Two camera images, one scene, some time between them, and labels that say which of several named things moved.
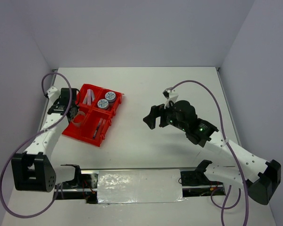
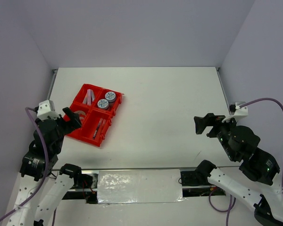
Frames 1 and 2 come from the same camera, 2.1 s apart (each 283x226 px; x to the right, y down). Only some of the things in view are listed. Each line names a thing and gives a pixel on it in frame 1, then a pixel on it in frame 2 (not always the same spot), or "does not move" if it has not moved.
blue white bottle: [110, 96] does not move
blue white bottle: [103, 103] does not move
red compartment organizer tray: [99, 106] does not move
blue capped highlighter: [92, 95] does not move
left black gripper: [78, 107] to [75, 122]
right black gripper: [150, 118] to [209, 118]
